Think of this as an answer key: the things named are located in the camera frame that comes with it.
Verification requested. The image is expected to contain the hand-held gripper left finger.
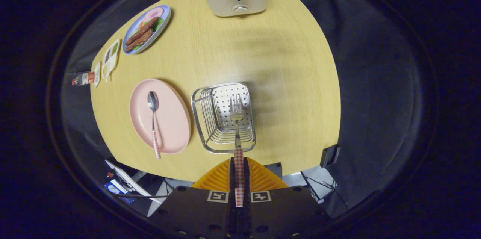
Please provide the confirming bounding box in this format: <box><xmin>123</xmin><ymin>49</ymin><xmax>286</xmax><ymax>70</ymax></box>
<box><xmin>148</xmin><ymin>157</ymin><xmax>239</xmax><ymax>239</ymax></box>

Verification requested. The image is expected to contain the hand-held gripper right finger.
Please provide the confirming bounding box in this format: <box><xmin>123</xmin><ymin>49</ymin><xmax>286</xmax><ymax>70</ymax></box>
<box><xmin>240</xmin><ymin>157</ymin><xmax>331</xmax><ymax>239</ymax></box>

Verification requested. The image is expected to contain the fork with red checked handle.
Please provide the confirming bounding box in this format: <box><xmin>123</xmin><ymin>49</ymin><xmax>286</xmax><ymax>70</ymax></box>
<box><xmin>229</xmin><ymin>94</ymin><xmax>245</xmax><ymax>208</ymax></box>

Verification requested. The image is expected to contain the spoon with red checked handle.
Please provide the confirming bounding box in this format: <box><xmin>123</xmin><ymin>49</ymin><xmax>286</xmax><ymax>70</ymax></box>
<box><xmin>147</xmin><ymin>91</ymin><xmax>161</xmax><ymax>159</ymax></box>

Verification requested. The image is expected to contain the black table clamp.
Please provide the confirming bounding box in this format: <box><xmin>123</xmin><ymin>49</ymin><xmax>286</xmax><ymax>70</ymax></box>
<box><xmin>263</xmin><ymin>162</ymin><xmax>283</xmax><ymax>179</ymax></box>
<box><xmin>320</xmin><ymin>144</ymin><xmax>340</xmax><ymax>168</ymax></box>

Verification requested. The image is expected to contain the pink plate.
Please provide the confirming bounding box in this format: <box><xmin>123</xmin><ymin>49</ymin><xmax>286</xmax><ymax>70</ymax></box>
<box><xmin>129</xmin><ymin>79</ymin><xmax>192</xmax><ymax>155</ymax></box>

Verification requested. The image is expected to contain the white flat panel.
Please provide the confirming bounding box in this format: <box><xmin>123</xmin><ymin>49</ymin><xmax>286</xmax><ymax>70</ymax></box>
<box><xmin>105</xmin><ymin>160</ymin><xmax>153</xmax><ymax>199</ymax></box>

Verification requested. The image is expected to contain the blue flat packet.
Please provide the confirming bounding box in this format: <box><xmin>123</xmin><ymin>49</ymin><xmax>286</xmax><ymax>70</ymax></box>
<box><xmin>103</xmin><ymin>180</ymin><xmax>136</xmax><ymax>204</ymax></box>

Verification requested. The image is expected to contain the brown sausage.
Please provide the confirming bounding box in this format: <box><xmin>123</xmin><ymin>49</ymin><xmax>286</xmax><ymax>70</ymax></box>
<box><xmin>126</xmin><ymin>29</ymin><xmax>154</xmax><ymax>52</ymax></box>
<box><xmin>125</xmin><ymin>17</ymin><xmax>159</xmax><ymax>46</ymax></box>

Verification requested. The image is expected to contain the white square coaster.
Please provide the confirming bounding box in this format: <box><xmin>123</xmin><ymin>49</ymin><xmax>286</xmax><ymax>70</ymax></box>
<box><xmin>92</xmin><ymin>62</ymin><xmax>101</xmax><ymax>88</ymax></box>

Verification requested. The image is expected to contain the white divided dish with seeds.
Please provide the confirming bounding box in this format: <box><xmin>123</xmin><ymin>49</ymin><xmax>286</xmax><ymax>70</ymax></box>
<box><xmin>102</xmin><ymin>39</ymin><xmax>121</xmax><ymax>82</ymax></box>

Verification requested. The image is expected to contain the blue plate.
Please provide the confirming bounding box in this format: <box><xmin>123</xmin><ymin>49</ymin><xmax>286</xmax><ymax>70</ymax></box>
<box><xmin>122</xmin><ymin>5</ymin><xmax>172</xmax><ymax>55</ymax></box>

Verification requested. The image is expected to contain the clear bottle with red label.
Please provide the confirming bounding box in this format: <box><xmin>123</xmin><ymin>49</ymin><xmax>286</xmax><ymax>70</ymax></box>
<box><xmin>71</xmin><ymin>72</ymin><xmax>95</xmax><ymax>86</ymax></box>

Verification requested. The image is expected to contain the pink ham slice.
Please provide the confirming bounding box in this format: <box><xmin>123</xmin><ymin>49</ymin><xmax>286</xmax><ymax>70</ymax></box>
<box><xmin>143</xmin><ymin>7</ymin><xmax>165</xmax><ymax>21</ymax></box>

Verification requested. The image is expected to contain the metal wire basket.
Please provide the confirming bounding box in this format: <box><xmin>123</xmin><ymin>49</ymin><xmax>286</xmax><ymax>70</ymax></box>
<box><xmin>191</xmin><ymin>82</ymin><xmax>257</xmax><ymax>154</ymax></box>

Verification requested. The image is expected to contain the black cable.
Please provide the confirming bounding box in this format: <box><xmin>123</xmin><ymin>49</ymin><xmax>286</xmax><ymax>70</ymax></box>
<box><xmin>113</xmin><ymin>193</ymin><xmax>169</xmax><ymax>199</ymax></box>

